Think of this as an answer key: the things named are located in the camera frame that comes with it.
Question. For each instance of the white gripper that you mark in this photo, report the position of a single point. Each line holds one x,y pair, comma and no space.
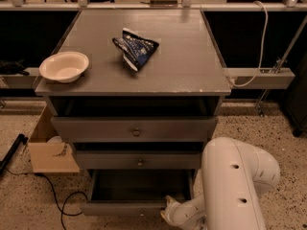
182,213

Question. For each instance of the grey bottom drawer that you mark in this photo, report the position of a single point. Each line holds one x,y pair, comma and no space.
136,192

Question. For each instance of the grey drawer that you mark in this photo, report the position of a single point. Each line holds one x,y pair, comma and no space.
127,129
136,192
132,160

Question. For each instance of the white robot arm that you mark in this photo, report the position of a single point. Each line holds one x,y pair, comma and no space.
234,174

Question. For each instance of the grey middle drawer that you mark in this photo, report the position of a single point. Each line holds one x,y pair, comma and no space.
132,160

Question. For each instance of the grey top drawer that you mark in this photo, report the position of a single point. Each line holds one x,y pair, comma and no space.
127,129

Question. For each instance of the grey drawer cabinet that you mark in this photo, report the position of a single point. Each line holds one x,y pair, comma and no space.
182,79

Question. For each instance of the cardboard box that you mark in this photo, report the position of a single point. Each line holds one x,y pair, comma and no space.
49,154

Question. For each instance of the dark cart at right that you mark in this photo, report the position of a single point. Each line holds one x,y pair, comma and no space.
296,99

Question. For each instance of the blue chip bag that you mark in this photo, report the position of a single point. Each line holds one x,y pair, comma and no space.
136,49

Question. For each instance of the black pole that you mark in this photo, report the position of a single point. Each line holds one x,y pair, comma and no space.
20,139

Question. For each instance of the white bowl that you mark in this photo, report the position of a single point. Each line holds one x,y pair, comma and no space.
64,67

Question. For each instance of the black cloth on rail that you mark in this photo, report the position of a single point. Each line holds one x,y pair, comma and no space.
8,67

